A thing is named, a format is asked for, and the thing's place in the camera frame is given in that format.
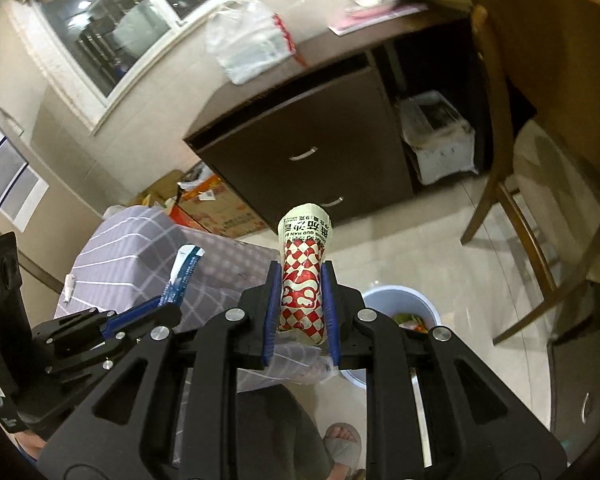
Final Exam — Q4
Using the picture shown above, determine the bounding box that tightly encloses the wooden chair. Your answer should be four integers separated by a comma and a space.
460, 0, 600, 346

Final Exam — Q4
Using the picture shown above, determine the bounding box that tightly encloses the red white checked wrapper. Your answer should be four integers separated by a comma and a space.
276, 202, 335, 348

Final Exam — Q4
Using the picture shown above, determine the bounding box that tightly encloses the white foam box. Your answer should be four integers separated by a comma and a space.
399, 91, 479, 187

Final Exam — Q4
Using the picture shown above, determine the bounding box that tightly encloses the blue white wrapper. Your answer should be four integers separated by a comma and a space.
160, 245, 207, 309

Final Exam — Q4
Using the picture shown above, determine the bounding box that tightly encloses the person's slippered foot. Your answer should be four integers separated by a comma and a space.
321, 422, 364, 480

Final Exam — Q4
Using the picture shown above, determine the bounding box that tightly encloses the pink book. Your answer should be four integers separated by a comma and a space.
327, 0, 429, 37

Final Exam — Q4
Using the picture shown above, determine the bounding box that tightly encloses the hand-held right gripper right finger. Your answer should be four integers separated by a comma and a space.
320, 262, 568, 480

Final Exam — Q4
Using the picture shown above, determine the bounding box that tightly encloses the white plastic bag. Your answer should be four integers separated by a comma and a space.
205, 0, 309, 86

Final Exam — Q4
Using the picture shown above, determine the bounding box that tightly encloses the orange cardboard box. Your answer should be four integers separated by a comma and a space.
169, 172, 272, 239

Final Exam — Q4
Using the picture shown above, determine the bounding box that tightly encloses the light blue plastic bin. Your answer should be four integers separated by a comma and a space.
340, 286, 442, 392

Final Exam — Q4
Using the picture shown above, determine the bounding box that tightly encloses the person's grey trouser leg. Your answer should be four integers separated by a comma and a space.
232, 385, 327, 480

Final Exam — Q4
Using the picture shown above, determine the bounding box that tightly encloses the pile of discarded wrappers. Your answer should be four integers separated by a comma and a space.
392, 312, 427, 334

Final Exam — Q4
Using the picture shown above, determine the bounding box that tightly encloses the purple checked cloth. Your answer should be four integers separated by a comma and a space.
54, 206, 332, 397

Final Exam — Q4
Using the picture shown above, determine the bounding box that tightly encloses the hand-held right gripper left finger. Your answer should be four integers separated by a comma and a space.
36, 260, 286, 480

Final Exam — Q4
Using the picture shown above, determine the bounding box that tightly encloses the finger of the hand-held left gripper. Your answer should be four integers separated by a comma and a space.
111, 304, 183, 357
100, 296, 170, 339

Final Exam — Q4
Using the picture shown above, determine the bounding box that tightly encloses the dark wooden drawer cabinet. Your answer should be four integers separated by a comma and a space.
182, 7, 486, 235

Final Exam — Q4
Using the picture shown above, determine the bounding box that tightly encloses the white framed window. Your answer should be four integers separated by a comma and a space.
10, 0, 241, 128

